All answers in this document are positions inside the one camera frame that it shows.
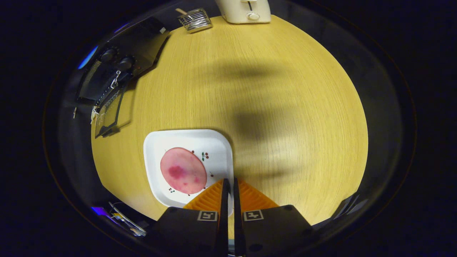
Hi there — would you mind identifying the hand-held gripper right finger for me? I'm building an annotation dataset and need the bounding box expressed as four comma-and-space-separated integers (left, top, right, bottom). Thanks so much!
233, 177, 316, 257

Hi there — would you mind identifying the white pop-up toaster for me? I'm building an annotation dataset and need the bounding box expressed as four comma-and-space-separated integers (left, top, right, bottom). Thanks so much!
215, 0, 272, 24

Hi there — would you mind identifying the black toaster oven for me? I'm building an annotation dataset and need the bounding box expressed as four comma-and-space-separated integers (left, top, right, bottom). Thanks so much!
77, 17, 171, 139

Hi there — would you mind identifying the white square plate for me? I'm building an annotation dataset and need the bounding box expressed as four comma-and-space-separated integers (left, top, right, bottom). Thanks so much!
143, 129, 235, 217

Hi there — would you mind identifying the wire mesh utensil basket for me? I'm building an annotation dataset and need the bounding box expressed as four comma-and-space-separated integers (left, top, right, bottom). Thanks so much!
177, 8, 213, 34

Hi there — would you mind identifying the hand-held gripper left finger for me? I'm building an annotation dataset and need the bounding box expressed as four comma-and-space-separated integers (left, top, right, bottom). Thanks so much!
145, 178, 230, 257

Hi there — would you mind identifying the pink ham slice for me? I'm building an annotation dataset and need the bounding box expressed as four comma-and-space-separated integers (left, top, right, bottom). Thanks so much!
160, 147, 207, 195

